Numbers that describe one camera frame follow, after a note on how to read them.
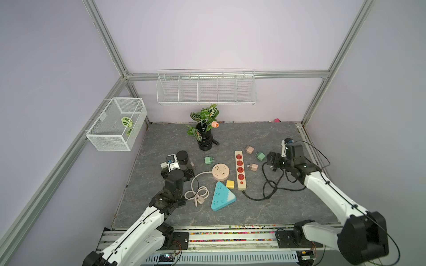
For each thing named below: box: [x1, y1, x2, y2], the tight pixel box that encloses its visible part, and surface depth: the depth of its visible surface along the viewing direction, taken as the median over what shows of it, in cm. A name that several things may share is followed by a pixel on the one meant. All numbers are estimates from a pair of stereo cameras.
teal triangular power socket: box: [210, 181, 237, 212], surface depth 85 cm
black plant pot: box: [195, 121, 220, 152], surface depth 103 cm
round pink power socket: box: [211, 162, 230, 182], surface depth 95 cm
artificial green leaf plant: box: [184, 103, 220, 143], surface depth 88 cm
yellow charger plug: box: [226, 180, 235, 189], surface depth 91 cm
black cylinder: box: [175, 150, 189, 166], surface depth 100 cm
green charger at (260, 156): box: [256, 151, 267, 162], surface depth 103 cm
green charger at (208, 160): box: [204, 156, 213, 165], surface depth 101 cm
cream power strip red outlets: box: [234, 150, 247, 191], surface depth 95 cm
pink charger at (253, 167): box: [246, 162, 259, 172], surface depth 96 cm
